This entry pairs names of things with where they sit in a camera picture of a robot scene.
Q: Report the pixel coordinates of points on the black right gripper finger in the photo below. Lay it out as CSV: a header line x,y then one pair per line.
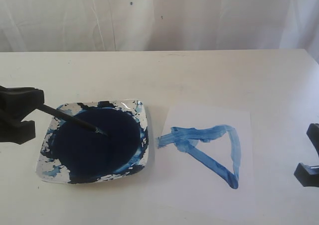
x,y
307,175
313,135

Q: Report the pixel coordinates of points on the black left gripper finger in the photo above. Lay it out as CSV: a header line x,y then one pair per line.
x,y
20,133
17,103

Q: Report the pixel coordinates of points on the black paintbrush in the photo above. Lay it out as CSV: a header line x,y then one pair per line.
x,y
63,116

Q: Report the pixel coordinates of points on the white dish with blue paint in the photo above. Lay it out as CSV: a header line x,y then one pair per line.
x,y
74,155

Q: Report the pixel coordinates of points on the white backdrop cloth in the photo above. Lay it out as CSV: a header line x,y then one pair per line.
x,y
128,25

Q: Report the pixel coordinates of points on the white paper sheet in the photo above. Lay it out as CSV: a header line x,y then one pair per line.
x,y
203,161

